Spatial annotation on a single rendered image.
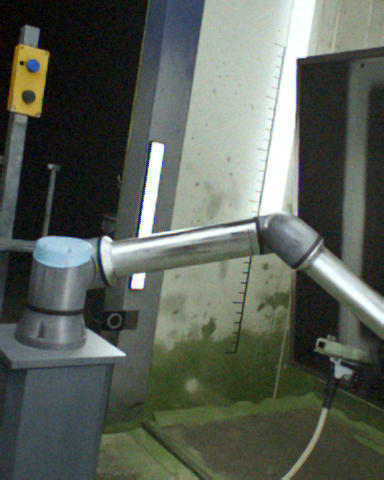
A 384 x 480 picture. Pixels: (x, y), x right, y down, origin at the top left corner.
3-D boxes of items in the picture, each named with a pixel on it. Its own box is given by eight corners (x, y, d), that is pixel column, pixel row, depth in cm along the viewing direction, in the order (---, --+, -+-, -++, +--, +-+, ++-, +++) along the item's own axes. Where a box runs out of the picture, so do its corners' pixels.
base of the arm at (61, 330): (27, 351, 140) (33, 312, 139) (5, 329, 155) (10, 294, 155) (97, 349, 151) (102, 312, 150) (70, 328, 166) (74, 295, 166)
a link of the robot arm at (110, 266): (40, 247, 162) (300, 202, 155) (59, 242, 179) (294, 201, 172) (49, 299, 162) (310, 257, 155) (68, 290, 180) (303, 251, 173)
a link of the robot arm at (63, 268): (17, 304, 145) (26, 237, 144) (40, 293, 162) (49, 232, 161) (74, 314, 144) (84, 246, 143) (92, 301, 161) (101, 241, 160)
